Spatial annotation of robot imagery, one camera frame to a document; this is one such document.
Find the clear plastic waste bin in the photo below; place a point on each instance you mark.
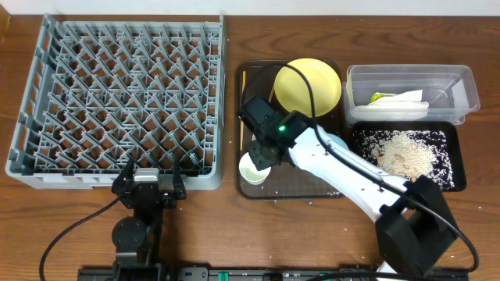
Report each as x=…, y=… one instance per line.
x=450, y=90

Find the white cup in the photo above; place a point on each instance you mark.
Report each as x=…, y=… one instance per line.
x=250, y=173

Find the right wooden chopstick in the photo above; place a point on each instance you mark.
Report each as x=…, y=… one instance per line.
x=272, y=92

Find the white napkin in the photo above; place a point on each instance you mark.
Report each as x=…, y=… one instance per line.
x=407, y=106

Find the wooden chopstick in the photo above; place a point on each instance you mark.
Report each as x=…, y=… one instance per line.
x=272, y=92
x=243, y=97

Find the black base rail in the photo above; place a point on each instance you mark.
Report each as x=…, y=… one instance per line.
x=205, y=274

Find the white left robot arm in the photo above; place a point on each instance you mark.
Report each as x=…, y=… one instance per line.
x=137, y=237

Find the light blue bowl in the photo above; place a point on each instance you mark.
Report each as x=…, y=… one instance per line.
x=337, y=140

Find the left wooden chopstick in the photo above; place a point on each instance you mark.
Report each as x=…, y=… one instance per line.
x=243, y=97

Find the yellow plate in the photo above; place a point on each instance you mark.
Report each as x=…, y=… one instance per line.
x=293, y=94

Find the grey plastic dish rack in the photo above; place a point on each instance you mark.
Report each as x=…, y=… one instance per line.
x=100, y=94

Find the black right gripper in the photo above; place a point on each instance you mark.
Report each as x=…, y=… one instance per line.
x=259, y=161

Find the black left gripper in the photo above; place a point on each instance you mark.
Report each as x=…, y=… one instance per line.
x=148, y=195

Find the yellow green wrapper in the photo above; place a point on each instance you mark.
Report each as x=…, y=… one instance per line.
x=376, y=96

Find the dark brown serving tray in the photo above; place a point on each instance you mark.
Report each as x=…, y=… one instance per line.
x=284, y=181

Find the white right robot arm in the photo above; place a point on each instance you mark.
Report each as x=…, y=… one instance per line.
x=414, y=224

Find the black food waste tray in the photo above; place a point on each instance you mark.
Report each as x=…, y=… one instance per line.
x=446, y=127

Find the rice and peanut pile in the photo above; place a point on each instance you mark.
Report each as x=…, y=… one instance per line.
x=408, y=153

